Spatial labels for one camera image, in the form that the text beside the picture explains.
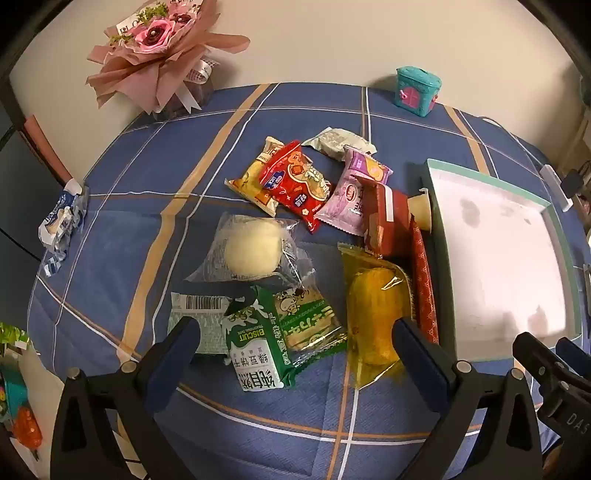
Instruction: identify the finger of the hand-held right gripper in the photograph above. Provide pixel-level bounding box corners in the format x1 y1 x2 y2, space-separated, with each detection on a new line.
556 337 591 370
512 331 575 416

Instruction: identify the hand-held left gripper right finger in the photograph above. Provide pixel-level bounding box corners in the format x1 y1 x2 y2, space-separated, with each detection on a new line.
392 316 543 480

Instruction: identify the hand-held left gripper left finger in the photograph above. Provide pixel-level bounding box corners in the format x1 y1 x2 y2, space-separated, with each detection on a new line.
50 316 200 480

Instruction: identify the pale green barcode packet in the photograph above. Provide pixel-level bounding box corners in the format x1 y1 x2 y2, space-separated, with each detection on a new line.
167 292 236 356

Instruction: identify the yellow cake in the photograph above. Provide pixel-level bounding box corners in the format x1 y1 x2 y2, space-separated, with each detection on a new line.
337 242 421 391

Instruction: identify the red patterned long packet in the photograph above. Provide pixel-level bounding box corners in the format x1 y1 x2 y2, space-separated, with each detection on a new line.
409 217 440 344

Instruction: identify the green and white biscuit packet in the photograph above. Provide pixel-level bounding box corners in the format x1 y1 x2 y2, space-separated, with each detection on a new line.
222 284 296 393

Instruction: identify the white box with green rim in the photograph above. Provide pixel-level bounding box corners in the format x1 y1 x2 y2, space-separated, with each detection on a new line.
419 158 583 361

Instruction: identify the green cracker packet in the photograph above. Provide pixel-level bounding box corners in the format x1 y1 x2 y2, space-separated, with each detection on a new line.
272 281 348 370

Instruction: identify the round bun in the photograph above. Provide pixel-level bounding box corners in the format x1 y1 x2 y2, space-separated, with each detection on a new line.
185 212 319 289

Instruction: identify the dark red snack packet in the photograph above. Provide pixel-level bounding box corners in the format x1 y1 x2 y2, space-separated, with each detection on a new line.
353 173 416 257

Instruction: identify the cream pudding cup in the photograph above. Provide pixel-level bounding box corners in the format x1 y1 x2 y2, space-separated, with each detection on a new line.
406 191 435 232

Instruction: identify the pink snack packet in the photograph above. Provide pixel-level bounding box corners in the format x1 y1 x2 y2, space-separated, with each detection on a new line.
314 147 394 237

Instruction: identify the yellow snack packet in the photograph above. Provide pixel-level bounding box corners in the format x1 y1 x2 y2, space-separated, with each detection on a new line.
225 136 287 217

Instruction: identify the white grey snack packet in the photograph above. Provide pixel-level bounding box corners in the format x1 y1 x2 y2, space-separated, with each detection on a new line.
301 127 377 162

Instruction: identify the teal and orange toy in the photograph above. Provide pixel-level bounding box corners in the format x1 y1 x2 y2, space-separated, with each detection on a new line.
0 364 44 450

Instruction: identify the green foil wrapper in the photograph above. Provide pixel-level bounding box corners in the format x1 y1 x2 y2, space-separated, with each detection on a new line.
0 322 31 352

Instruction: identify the black charger plug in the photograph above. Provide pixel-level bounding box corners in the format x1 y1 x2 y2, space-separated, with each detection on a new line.
561 168 583 195

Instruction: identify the white power strip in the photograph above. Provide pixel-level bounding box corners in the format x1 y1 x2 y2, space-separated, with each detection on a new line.
538 164 575 212

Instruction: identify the blue and white crumpled wrapper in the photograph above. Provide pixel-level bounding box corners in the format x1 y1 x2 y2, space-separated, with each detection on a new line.
38 178 90 278

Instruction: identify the blue plaid bedsheet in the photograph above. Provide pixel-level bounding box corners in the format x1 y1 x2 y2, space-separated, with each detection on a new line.
25 82 591 480

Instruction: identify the dark cabinet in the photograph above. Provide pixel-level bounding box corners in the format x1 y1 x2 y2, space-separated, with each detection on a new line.
0 46 70 264

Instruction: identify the teal house-shaped box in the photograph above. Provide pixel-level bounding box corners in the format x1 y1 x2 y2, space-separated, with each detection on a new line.
393 66 443 113

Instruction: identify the pink paper flower bouquet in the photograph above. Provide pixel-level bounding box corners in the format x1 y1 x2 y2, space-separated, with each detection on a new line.
85 0 252 116

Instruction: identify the white power cable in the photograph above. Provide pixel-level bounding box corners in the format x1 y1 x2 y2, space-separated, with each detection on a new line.
480 117 548 169

